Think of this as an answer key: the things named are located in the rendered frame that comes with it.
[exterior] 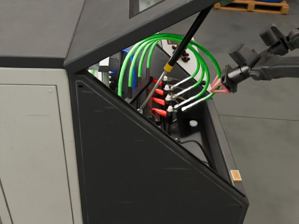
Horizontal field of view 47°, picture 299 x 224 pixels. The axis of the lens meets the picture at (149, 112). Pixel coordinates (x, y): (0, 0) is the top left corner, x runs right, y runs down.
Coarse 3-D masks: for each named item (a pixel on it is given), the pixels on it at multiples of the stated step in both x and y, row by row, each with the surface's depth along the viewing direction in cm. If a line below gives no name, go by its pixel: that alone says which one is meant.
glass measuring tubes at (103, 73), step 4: (104, 60) 128; (108, 60) 128; (100, 64) 125; (104, 64) 125; (108, 64) 126; (100, 68) 126; (104, 68) 126; (108, 68) 126; (100, 72) 127; (104, 72) 128; (108, 72) 137; (100, 76) 128; (104, 76) 129; (108, 76) 138; (104, 80) 130; (108, 80) 139; (108, 84) 140
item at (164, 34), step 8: (144, 40) 119; (192, 40) 119; (136, 48) 120; (200, 48) 121; (128, 56) 122; (208, 56) 123; (216, 64) 125; (120, 80) 128; (120, 88) 130; (216, 88) 131; (208, 96) 133
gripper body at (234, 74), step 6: (228, 66) 128; (228, 72) 125; (234, 72) 122; (240, 72) 121; (228, 78) 124; (234, 78) 123; (240, 78) 122; (246, 78) 122; (228, 84) 123; (234, 84) 125; (234, 90) 124
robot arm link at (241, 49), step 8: (232, 48) 119; (240, 48) 115; (248, 48) 115; (232, 56) 118; (240, 56) 116; (248, 56) 115; (256, 56) 116; (240, 64) 119; (248, 64) 116; (248, 72) 116; (256, 72) 112
